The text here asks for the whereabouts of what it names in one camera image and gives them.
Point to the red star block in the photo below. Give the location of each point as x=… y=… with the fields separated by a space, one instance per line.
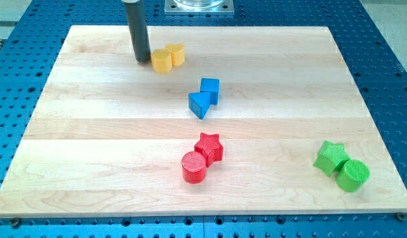
x=210 y=147

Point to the red circle block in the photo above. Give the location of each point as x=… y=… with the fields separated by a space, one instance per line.
x=193 y=167

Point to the green star block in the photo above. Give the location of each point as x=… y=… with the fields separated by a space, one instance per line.
x=331 y=157

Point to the green circle block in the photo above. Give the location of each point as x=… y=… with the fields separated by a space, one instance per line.
x=352 y=175

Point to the blue triangle block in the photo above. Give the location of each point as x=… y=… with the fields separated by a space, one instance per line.
x=199 y=103

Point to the blue cube block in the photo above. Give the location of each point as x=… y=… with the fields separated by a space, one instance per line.
x=211 y=86

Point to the yellow heart block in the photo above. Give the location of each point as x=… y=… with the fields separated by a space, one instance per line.
x=177 y=53

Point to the yellow hexagon block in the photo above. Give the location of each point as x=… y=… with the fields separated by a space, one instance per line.
x=161 y=61

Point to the light wooden board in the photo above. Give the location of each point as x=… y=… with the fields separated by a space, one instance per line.
x=108 y=135

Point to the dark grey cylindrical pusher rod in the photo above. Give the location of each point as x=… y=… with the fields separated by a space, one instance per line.
x=135 y=13

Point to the blue perforated metal table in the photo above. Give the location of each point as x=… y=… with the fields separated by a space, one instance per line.
x=372 y=35

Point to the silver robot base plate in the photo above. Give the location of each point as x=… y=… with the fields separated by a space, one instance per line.
x=196 y=7

